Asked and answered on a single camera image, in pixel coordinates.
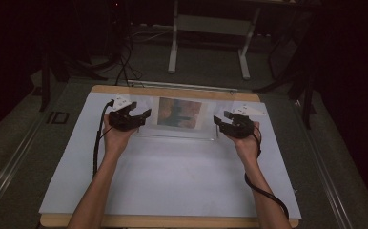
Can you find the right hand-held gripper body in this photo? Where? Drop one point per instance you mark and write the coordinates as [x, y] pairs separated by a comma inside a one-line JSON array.
[[241, 127]]

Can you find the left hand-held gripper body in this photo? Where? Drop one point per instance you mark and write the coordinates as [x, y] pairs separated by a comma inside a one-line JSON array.
[[121, 120]]

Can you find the landscape picture card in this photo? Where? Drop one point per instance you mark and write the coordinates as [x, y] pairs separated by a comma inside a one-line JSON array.
[[180, 113]]

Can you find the clear acrylic photo frame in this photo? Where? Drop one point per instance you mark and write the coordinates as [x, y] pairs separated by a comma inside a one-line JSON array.
[[175, 135]]

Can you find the person's right hand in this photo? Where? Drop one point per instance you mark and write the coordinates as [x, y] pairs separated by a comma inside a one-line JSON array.
[[247, 146]]

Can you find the person's left hand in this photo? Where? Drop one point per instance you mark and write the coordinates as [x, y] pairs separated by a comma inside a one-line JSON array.
[[117, 140]]

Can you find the pale blue table mat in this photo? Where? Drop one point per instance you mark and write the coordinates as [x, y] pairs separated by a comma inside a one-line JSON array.
[[172, 178]]

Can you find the black metal stand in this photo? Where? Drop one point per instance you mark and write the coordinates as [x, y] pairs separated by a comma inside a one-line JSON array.
[[306, 95], [45, 82]]

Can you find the metal floor rail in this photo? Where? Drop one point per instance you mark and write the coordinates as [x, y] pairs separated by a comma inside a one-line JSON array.
[[328, 178], [185, 85], [10, 165]]

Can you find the white metal desk frame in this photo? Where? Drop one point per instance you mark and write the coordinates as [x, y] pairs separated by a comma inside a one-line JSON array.
[[172, 47]]

